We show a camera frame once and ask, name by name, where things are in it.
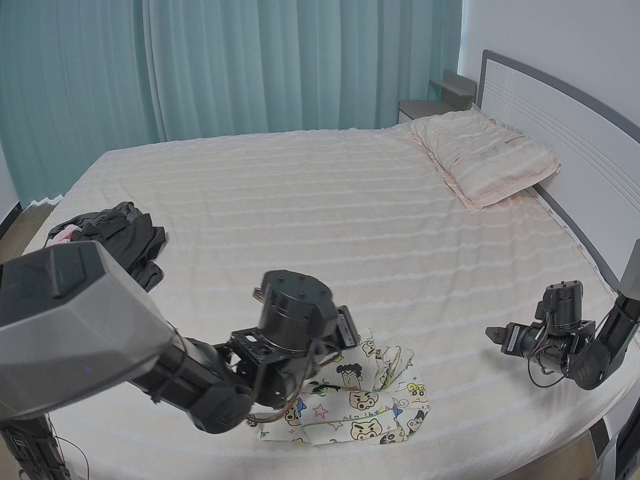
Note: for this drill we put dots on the pale pink striped pillow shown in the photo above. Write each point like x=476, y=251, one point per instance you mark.
x=490, y=163

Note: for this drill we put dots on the blue-green curtain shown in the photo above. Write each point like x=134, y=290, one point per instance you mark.
x=300, y=43
x=75, y=68

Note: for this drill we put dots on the black shirt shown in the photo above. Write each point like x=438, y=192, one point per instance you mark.
x=140, y=243

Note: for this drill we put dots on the grey garment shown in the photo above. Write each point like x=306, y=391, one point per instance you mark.
x=65, y=225

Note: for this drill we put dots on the bed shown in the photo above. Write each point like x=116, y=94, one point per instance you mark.
x=300, y=208

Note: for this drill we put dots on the white printed pyjama top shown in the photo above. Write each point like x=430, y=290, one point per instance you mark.
x=360, y=408

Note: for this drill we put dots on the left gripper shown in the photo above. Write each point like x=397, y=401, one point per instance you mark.
x=345, y=333

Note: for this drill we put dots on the grey bedside table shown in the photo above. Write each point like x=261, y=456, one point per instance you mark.
x=425, y=107

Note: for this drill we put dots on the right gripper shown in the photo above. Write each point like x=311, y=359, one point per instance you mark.
x=522, y=340

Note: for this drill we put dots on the pink garment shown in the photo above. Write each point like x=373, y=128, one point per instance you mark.
x=62, y=235

